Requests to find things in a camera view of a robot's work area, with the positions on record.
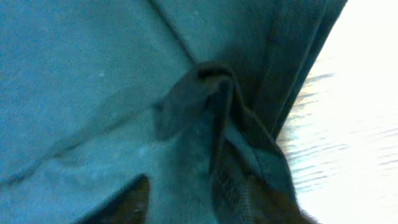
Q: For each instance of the black t-shirt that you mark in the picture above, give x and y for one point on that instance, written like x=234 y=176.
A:
x=191 y=94

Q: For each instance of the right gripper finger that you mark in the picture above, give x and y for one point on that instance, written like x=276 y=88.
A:
x=127 y=206

